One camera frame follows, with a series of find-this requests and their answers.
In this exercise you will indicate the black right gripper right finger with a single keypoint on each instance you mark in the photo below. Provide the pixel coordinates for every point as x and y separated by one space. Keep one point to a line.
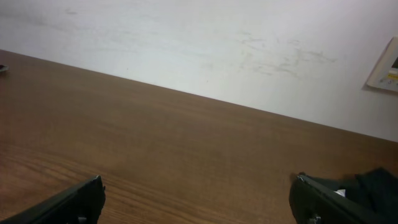
311 201

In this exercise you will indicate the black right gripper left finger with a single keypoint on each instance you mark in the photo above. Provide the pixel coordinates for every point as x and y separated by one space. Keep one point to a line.
80 204

